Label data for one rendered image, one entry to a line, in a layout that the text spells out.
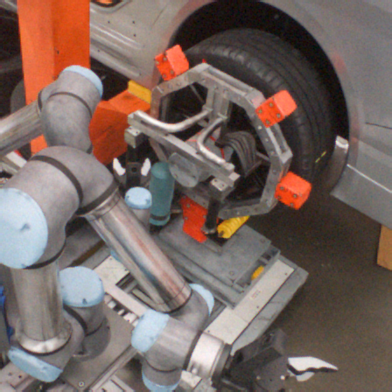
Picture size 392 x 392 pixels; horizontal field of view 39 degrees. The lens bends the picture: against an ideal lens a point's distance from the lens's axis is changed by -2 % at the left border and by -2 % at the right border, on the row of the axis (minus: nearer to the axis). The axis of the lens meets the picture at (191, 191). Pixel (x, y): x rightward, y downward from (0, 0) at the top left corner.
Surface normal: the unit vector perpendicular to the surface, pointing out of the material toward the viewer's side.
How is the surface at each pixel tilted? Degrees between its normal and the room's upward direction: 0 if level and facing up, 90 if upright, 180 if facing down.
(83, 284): 8
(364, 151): 90
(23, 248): 82
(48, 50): 90
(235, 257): 0
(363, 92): 90
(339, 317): 0
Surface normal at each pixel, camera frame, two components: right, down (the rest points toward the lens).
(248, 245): 0.12, -0.70
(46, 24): -0.61, 0.51
